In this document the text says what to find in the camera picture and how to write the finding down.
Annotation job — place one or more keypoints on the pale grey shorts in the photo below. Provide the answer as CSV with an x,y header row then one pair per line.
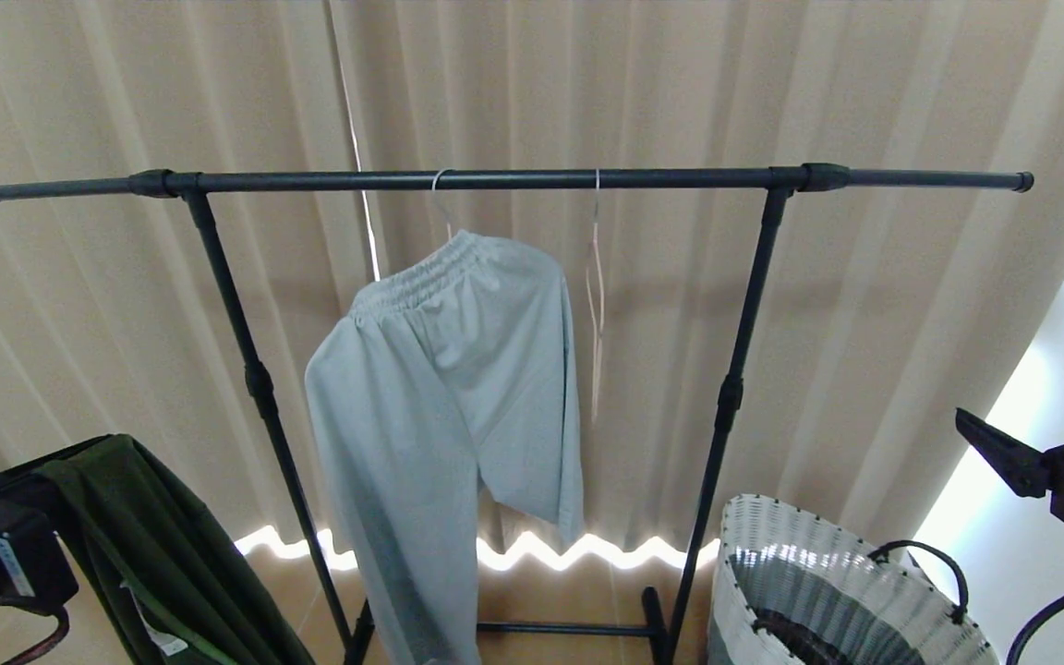
x,y
440,416

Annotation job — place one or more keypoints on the beige curtain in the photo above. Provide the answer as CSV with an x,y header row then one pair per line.
x,y
864,83

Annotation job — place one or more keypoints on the white laundry basket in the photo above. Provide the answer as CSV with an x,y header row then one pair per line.
x,y
828,573

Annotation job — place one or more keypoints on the black clothes rack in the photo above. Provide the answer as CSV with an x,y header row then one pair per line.
x,y
495,179

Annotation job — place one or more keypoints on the pink clothes hanger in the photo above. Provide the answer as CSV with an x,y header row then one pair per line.
x,y
437,189
597,305

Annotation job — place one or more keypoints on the green garment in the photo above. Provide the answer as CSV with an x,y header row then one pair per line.
x,y
172,554

